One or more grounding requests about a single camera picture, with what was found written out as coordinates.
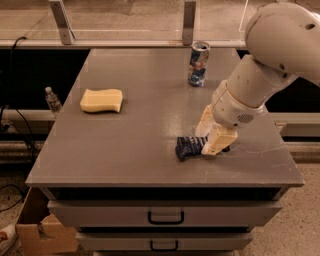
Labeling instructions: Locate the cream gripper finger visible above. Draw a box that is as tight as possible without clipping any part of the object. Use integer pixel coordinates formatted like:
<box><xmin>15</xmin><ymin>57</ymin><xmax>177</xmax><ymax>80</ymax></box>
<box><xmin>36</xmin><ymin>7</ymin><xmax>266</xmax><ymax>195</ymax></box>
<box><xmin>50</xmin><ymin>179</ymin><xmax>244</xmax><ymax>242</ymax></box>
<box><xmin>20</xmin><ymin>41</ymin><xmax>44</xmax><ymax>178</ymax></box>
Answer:
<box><xmin>203</xmin><ymin>126</ymin><xmax>238</xmax><ymax>153</ymax></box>
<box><xmin>195</xmin><ymin>105</ymin><xmax>216</xmax><ymax>137</ymax></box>

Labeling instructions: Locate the black cable on left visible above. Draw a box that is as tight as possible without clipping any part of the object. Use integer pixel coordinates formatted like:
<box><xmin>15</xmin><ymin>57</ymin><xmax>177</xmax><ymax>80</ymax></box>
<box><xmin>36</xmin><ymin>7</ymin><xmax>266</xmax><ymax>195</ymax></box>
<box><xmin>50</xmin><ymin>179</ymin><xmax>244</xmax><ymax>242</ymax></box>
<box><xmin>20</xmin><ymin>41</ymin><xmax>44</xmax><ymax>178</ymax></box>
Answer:
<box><xmin>0</xmin><ymin>35</ymin><xmax>38</xmax><ymax>164</ymax></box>

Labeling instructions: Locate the blue rxbar blueberry wrapper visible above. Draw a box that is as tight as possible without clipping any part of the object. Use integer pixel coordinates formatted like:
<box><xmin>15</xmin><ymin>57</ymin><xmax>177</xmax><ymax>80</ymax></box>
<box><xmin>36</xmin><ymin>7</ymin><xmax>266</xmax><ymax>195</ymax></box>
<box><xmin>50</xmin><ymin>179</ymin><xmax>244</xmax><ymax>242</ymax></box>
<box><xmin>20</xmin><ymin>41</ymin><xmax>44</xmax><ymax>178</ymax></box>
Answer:
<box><xmin>175</xmin><ymin>136</ymin><xmax>219</xmax><ymax>160</ymax></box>

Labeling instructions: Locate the black drawer handle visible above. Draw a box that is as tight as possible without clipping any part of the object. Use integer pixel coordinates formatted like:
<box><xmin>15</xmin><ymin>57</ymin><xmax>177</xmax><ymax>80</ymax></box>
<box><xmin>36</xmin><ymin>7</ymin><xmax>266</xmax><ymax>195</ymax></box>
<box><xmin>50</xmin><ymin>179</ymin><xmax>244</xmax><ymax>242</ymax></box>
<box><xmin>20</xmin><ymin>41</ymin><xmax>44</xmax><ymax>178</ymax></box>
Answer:
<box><xmin>149</xmin><ymin>241</ymin><xmax>179</xmax><ymax>252</ymax></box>
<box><xmin>147</xmin><ymin>211</ymin><xmax>185</xmax><ymax>225</ymax></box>

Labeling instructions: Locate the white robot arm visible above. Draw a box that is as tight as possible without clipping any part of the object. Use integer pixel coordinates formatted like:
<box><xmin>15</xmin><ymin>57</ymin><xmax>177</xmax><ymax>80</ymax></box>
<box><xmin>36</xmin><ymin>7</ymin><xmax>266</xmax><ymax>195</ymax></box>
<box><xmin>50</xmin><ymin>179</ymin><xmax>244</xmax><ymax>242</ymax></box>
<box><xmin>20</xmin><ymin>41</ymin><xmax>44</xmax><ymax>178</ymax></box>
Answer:
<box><xmin>195</xmin><ymin>2</ymin><xmax>320</xmax><ymax>155</ymax></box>

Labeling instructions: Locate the black lower drawer handle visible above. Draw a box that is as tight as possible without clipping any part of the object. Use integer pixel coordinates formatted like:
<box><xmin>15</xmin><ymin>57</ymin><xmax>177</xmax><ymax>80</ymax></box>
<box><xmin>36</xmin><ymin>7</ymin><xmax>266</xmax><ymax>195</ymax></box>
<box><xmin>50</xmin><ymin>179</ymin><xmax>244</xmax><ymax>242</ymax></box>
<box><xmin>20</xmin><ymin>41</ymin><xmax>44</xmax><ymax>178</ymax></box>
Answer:
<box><xmin>149</xmin><ymin>241</ymin><xmax>179</xmax><ymax>252</ymax></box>

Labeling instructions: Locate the blue energy drink can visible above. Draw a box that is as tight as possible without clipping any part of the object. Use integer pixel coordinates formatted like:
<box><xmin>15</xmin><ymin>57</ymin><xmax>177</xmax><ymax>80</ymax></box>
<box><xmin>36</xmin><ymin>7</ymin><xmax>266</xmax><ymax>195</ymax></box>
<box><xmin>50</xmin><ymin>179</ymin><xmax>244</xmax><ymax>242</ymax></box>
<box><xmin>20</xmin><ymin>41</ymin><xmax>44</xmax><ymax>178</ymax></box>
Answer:
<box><xmin>188</xmin><ymin>41</ymin><xmax>210</xmax><ymax>87</ymax></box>

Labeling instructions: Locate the yellow sponge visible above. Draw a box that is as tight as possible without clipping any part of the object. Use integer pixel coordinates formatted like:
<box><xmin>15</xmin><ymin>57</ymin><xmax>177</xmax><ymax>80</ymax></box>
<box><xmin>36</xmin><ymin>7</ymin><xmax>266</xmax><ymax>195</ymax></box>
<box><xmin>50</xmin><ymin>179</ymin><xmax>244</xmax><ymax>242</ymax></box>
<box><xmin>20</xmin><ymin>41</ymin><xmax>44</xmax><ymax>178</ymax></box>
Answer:
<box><xmin>80</xmin><ymin>89</ymin><xmax>123</xmax><ymax>113</ymax></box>

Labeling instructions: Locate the middle metal rail bracket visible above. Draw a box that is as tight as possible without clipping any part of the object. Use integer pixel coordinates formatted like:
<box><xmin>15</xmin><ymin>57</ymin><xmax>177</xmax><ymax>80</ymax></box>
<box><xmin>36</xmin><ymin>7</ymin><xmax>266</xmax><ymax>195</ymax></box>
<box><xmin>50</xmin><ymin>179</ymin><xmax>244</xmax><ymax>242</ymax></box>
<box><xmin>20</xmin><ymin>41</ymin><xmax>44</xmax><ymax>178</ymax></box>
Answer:
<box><xmin>182</xmin><ymin>0</ymin><xmax>196</xmax><ymax>46</ymax></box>

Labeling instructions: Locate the lower grey drawer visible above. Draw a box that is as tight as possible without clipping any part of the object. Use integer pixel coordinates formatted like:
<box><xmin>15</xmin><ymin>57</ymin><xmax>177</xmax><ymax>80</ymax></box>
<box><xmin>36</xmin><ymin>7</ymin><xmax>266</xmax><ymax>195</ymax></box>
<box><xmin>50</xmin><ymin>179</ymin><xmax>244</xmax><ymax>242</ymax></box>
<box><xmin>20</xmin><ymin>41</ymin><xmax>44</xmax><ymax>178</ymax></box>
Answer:
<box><xmin>76</xmin><ymin>233</ymin><xmax>253</xmax><ymax>251</ymax></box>

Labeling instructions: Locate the black upper drawer handle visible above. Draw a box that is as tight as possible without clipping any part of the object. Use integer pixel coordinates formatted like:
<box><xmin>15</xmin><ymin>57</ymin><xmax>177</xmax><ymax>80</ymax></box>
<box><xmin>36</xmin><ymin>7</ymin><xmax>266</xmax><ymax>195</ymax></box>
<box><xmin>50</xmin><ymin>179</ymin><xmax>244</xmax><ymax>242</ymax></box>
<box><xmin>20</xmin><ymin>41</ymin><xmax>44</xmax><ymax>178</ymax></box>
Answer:
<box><xmin>147</xmin><ymin>211</ymin><xmax>185</xmax><ymax>225</ymax></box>

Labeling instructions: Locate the grey drawer cabinet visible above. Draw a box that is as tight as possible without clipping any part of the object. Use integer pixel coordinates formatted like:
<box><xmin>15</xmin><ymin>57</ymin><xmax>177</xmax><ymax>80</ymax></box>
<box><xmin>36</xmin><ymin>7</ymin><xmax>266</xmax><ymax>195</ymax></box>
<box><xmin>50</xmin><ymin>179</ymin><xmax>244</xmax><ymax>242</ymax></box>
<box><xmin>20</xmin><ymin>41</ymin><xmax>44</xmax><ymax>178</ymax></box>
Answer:
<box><xmin>27</xmin><ymin>49</ymin><xmax>303</xmax><ymax>256</ymax></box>

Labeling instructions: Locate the left metal rail bracket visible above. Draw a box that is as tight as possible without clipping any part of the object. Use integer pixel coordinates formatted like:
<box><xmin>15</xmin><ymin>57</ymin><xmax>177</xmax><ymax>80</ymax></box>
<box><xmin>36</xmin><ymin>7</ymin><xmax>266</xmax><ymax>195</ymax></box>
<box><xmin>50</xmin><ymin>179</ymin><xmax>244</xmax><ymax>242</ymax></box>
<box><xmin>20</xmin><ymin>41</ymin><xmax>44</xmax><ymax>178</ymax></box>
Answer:
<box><xmin>49</xmin><ymin>0</ymin><xmax>74</xmax><ymax>45</ymax></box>

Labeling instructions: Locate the grey drawer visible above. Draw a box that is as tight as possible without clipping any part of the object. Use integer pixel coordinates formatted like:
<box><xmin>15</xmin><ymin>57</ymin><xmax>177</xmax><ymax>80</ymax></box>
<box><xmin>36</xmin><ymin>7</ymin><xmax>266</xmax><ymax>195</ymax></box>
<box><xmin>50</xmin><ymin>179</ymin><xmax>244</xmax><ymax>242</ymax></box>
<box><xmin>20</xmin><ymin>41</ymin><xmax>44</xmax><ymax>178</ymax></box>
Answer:
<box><xmin>76</xmin><ymin>233</ymin><xmax>253</xmax><ymax>251</ymax></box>
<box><xmin>48</xmin><ymin>200</ymin><xmax>281</xmax><ymax>228</ymax></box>

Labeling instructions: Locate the upper grey drawer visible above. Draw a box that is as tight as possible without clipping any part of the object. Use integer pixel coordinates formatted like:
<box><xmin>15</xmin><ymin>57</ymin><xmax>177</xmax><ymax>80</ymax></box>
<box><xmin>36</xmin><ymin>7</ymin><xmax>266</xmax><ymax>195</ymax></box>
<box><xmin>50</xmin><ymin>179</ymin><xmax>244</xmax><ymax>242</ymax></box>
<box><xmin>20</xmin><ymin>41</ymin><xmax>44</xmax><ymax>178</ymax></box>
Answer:
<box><xmin>48</xmin><ymin>200</ymin><xmax>281</xmax><ymax>228</ymax></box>

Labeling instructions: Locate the clear plastic water bottle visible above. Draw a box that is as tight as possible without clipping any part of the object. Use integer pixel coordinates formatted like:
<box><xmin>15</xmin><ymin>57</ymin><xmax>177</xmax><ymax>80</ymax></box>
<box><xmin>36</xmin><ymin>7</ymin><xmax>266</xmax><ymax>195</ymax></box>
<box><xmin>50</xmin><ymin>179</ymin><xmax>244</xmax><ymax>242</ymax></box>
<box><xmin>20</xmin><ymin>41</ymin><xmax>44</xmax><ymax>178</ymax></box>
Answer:
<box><xmin>45</xmin><ymin>87</ymin><xmax>62</xmax><ymax>113</ymax></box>

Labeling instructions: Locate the brown cardboard box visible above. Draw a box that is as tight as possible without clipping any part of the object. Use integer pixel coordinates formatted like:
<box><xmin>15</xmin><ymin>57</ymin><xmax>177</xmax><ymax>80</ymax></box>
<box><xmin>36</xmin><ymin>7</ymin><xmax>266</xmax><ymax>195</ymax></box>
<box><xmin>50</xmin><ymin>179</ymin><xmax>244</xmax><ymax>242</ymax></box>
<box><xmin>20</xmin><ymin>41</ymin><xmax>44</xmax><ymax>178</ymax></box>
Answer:
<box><xmin>16</xmin><ymin>188</ymin><xmax>78</xmax><ymax>256</ymax></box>

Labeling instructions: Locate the white bag with red print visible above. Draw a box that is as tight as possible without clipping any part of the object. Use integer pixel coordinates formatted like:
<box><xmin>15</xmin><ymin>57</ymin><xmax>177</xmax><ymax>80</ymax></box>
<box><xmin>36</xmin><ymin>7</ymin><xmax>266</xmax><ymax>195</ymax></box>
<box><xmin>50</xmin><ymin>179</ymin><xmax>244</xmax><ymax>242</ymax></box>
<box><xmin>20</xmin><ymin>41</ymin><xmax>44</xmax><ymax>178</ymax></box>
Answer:
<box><xmin>0</xmin><ymin>224</ymin><xmax>17</xmax><ymax>256</ymax></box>

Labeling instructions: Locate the metal rail bracket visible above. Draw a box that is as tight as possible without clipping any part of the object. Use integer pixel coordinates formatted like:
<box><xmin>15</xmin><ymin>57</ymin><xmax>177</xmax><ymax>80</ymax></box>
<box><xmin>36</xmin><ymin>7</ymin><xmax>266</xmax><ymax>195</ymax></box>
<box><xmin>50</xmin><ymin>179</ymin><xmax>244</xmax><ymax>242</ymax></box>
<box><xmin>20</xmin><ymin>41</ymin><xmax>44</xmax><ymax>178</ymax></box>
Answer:
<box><xmin>182</xmin><ymin>0</ymin><xmax>196</xmax><ymax>46</ymax></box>
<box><xmin>49</xmin><ymin>0</ymin><xmax>74</xmax><ymax>45</ymax></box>

